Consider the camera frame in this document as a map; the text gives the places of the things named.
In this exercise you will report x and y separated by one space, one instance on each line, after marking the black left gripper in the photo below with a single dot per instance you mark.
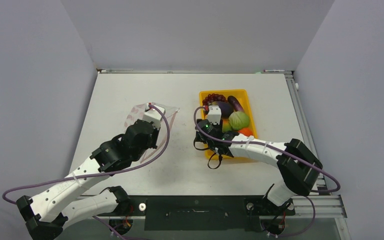
155 133

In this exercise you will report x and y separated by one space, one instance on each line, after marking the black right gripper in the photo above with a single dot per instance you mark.
200 138

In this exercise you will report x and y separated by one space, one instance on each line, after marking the clear pink-dotted zip bag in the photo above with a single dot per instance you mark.
137 113

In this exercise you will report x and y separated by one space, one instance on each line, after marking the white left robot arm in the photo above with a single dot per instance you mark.
47 214

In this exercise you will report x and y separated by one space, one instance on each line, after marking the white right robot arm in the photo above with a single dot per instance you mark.
298 166

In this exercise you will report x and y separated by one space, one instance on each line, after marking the green orange mango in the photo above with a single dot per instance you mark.
226 126

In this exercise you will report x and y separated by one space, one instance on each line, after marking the large purple eggplant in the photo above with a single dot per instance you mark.
225 108

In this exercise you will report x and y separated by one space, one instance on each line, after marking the green cabbage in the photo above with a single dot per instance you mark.
239 120

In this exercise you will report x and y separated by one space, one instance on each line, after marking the orange pumpkin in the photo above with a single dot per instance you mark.
246 131

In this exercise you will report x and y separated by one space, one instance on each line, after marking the slim purple eggplant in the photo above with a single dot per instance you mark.
235 103

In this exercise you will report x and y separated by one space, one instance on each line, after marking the dark red grape bunch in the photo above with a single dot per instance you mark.
213 98

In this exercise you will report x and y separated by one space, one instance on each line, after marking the yellow plastic tray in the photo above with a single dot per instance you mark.
242 96

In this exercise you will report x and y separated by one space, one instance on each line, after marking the marker pen on ledge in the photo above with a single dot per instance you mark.
273 71

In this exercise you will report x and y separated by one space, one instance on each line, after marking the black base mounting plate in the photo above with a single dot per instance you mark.
202 212

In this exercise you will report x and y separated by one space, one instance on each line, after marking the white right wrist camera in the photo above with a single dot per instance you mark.
214 115

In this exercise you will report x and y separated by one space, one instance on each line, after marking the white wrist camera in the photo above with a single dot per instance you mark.
214 115
151 115

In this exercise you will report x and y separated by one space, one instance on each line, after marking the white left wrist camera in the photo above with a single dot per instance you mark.
151 115

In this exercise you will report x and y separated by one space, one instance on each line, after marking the aluminium side rail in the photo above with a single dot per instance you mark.
327 205

